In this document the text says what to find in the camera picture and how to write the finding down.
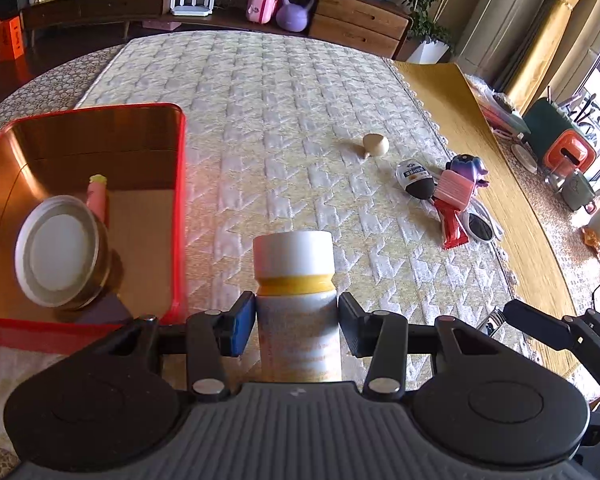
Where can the beige spinning top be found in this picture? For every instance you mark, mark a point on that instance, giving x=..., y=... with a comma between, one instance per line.
x=376, y=145

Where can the white sunglasses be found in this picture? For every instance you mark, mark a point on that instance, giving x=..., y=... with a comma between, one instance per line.
x=480, y=225

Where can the orange snack packet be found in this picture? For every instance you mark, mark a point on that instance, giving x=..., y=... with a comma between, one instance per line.
x=594, y=239

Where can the red snack packet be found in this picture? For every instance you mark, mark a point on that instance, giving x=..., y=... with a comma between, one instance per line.
x=452, y=225

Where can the pink toy case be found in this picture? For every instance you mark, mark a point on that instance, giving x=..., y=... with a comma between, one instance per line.
x=262, y=6

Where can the white bottle yellow band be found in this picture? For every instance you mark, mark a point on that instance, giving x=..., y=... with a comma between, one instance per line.
x=297, y=320

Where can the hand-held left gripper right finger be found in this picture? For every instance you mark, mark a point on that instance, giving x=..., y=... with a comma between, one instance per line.
x=352, y=326

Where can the round tin can white lid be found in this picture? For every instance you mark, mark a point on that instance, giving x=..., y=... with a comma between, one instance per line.
x=60, y=255

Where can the red tin box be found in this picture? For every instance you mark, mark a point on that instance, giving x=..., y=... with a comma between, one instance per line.
x=80, y=170

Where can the purple toy figure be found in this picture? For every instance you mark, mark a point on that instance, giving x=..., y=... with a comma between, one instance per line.
x=467, y=167

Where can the orange gift bag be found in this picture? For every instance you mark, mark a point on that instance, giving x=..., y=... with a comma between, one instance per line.
x=1, y=40

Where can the clear plastic storage boxes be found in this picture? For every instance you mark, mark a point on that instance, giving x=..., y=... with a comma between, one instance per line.
x=497, y=105

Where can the white router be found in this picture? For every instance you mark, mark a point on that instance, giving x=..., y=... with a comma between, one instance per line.
x=191, y=4

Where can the yellow curtain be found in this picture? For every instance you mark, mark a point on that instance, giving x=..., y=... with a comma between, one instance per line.
x=545, y=25

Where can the green mug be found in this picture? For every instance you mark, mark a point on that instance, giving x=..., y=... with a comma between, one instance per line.
x=577, y=192

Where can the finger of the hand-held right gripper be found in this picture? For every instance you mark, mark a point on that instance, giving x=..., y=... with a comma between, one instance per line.
x=535, y=322

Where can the green orange tissue holder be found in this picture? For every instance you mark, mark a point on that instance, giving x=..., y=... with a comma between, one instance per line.
x=560, y=140

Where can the cream quilted mat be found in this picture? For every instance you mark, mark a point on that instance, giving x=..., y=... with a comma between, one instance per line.
x=280, y=135

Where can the lavender eraser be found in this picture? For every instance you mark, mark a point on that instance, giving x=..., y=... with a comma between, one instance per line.
x=105, y=310

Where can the white black applicator bottle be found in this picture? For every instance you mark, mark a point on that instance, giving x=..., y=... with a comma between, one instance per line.
x=416, y=177

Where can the wooden TV cabinet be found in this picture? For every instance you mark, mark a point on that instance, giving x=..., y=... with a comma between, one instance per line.
x=230, y=0

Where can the white standing air conditioner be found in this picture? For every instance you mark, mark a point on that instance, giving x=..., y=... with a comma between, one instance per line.
x=485, y=10

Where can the clear glass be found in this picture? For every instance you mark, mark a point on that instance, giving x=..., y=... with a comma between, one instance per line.
x=556, y=175

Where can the purple kettlebell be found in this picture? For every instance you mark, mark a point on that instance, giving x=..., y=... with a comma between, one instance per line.
x=295, y=10

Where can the tall potted plant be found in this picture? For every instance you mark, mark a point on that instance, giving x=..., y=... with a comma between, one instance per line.
x=425, y=5

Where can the pink tube yellow cap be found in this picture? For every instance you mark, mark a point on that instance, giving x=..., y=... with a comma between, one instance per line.
x=97, y=200

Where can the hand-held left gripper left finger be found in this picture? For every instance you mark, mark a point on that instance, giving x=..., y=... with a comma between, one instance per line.
x=240, y=325

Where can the yellow woven mat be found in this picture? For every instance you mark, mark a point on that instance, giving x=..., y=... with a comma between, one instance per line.
x=455, y=110

